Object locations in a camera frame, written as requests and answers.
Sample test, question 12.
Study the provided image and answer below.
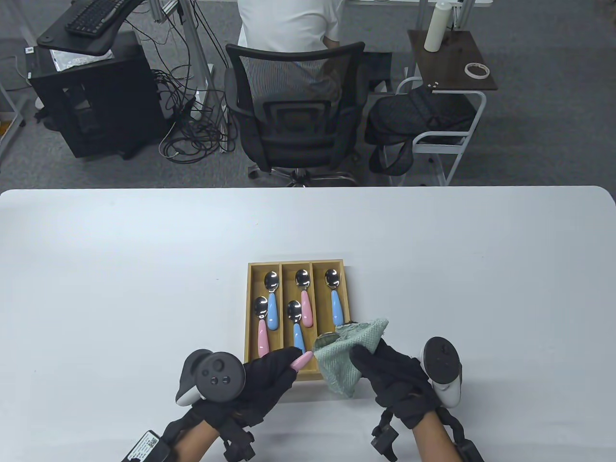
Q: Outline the person's right hand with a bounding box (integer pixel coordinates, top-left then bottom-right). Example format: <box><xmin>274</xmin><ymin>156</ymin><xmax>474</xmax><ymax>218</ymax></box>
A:
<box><xmin>349</xmin><ymin>338</ymin><xmax>441</xmax><ymax>430</ymax></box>

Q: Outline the person's left hand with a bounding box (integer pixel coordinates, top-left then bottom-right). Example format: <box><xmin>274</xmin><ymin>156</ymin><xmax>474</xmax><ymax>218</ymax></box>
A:
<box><xmin>192</xmin><ymin>346</ymin><xmax>303</xmax><ymax>429</ymax></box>

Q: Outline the pink handled baby spoon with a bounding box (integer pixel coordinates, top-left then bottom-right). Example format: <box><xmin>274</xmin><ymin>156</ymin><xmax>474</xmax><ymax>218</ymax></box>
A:
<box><xmin>253</xmin><ymin>296</ymin><xmax>271</xmax><ymax>358</ymax></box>
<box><xmin>290</xmin><ymin>333</ymin><xmax>340</xmax><ymax>372</ymax></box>
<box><xmin>295</xmin><ymin>269</ymin><xmax>314</xmax><ymax>328</ymax></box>

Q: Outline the black white controller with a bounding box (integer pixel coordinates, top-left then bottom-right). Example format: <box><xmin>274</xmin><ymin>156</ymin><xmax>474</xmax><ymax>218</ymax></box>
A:
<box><xmin>421</xmin><ymin>336</ymin><xmax>463</xmax><ymax>406</ymax></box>
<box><xmin>175</xmin><ymin>349</ymin><xmax>247</xmax><ymax>407</ymax></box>

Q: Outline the blue handled baby spoon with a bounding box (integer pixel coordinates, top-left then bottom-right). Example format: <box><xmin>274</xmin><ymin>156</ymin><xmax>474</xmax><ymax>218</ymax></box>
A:
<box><xmin>264</xmin><ymin>271</ymin><xmax>281</xmax><ymax>332</ymax></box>
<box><xmin>324</xmin><ymin>268</ymin><xmax>345</xmax><ymax>326</ymax></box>
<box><xmin>286</xmin><ymin>300</ymin><xmax>307</xmax><ymax>352</ymax></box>

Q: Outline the green fish scale cleaning cloth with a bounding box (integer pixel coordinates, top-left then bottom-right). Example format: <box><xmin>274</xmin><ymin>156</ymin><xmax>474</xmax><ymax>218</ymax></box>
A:
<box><xmin>314</xmin><ymin>318</ymin><xmax>389</xmax><ymax>398</ymax></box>

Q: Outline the person's left forearm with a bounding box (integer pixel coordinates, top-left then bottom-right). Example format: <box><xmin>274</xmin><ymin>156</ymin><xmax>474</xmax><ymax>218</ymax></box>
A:
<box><xmin>173</xmin><ymin>423</ymin><xmax>222</xmax><ymax>462</ymax></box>

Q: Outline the person's right forearm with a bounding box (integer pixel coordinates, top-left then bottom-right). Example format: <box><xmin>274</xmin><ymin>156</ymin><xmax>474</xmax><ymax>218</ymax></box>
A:
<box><xmin>413</xmin><ymin>411</ymin><xmax>462</xmax><ymax>462</ymax></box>

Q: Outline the wooden cutlery tray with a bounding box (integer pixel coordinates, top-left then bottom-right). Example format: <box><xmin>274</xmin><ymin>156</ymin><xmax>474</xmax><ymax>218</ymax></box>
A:
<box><xmin>244</xmin><ymin>260</ymin><xmax>353</xmax><ymax>381</ymax></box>

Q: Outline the black mesh office chair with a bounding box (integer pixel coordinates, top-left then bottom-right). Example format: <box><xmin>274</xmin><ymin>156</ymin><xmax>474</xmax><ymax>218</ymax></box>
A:
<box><xmin>225</xmin><ymin>41</ymin><xmax>366</xmax><ymax>187</ymax></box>

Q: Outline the black bag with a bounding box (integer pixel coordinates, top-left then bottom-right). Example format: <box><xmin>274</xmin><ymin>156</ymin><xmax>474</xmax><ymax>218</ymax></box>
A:
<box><xmin>364</xmin><ymin>87</ymin><xmax>477</xmax><ymax>176</ymax></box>

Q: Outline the black cabinet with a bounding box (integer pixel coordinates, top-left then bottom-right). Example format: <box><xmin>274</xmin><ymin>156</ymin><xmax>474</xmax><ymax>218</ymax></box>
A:
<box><xmin>30</xmin><ymin>31</ymin><xmax>167</xmax><ymax>160</ymax></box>

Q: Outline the brown white side table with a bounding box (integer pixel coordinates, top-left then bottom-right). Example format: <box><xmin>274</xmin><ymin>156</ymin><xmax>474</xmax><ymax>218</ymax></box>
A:
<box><xmin>389</xmin><ymin>30</ymin><xmax>499</xmax><ymax>187</ymax></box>

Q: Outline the white cylindrical bottle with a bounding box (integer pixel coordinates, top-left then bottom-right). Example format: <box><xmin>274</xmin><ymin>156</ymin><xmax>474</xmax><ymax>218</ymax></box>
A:
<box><xmin>423</xmin><ymin>1</ymin><xmax>454</xmax><ymax>52</ymax></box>

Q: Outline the silver foil bag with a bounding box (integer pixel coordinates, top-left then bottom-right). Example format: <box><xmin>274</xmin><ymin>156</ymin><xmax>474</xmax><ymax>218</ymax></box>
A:
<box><xmin>51</xmin><ymin>48</ymin><xmax>116</xmax><ymax>72</ymax></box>

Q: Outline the black keyboard shelf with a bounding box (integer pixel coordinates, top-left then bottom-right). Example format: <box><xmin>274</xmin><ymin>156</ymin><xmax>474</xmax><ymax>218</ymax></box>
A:
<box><xmin>37</xmin><ymin>0</ymin><xmax>145</xmax><ymax>56</ymax></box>

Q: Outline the black keyboard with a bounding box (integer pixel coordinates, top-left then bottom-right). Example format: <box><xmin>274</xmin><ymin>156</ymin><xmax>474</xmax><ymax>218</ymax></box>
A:
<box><xmin>65</xmin><ymin>0</ymin><xmax>133</xmax><ymax>38</ymax></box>

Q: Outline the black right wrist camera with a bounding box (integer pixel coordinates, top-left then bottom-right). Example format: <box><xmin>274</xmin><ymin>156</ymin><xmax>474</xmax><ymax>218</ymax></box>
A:
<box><xmin>371</xmin><ymin>421</ymin><xmax>399</xmax><ymax>462</ymax></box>

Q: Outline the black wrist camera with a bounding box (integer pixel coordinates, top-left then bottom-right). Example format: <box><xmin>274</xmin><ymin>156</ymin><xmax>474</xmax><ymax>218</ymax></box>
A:
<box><xmin>371</xmin><ymin>421</ymin><xmax>399</xmax><ymax>462</ymax></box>
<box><xmin>120</xmin><ymin>430</ymin><xmax>174</xmax><ymax>462</ymax></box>

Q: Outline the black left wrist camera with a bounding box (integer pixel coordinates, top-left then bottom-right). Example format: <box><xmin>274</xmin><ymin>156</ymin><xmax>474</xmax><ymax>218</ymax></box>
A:
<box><xmin>120</xmin><ymin>430</ymin><xmax>174</xmax><ymax>462</ymax></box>

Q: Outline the black cable bundle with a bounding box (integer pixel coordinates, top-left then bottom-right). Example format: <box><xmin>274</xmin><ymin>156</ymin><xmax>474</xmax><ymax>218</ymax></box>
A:
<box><xmin>153</xmin><ymin>67</ymin><xmax>241</xmax><ymax>162</ymax></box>

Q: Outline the aluminium post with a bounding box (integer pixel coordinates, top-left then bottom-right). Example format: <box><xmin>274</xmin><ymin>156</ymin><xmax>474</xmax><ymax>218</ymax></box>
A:
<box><xmin>180</xmin><ymin>0</ymin><xmax>212</xmax><ymax>121</ymax></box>

